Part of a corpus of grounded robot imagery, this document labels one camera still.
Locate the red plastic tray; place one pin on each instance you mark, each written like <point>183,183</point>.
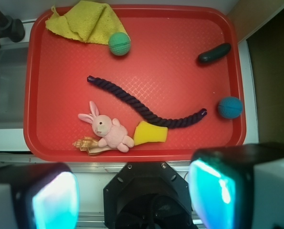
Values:
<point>161,70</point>

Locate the tan seashell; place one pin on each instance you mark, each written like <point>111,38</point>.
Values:
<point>90,145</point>

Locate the yellow cloth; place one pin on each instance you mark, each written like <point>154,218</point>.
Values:
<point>87,22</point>

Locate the yellow sponge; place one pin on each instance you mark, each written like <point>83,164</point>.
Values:
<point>148,133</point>

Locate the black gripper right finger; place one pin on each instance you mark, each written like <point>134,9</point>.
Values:
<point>238,187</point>

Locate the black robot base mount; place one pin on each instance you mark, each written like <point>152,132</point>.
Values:
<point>148,195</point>

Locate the blue rubber ball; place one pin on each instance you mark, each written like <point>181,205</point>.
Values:
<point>230,107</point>

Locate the steel sink basin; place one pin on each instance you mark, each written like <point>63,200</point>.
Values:
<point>13,65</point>

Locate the dark green plastic pickle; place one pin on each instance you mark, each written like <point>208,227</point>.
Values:
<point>214,54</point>

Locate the grey faucet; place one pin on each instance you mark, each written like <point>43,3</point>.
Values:
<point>11,28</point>

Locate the pink plush bunny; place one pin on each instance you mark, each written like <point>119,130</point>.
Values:
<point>112,134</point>

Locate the green rubber ball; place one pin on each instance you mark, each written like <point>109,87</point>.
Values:
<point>119,44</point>

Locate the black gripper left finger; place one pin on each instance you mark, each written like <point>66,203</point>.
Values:
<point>38,196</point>

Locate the brown cardboard panel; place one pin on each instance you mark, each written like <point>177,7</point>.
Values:
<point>259,26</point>

